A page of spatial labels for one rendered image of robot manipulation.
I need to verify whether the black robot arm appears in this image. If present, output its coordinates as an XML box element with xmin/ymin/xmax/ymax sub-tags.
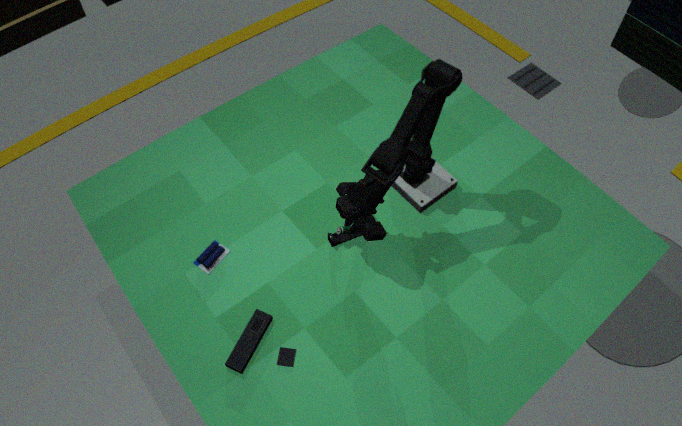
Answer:
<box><xmin>336</xmin><ymin>59</ymin><xmax>462</xmax><ymax>221</ymax></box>

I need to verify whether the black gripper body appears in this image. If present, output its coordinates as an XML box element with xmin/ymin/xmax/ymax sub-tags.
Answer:
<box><xmin>336</xmin><ymin>182</ymin><xmax>387</xmax><ymax>241</ymax></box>

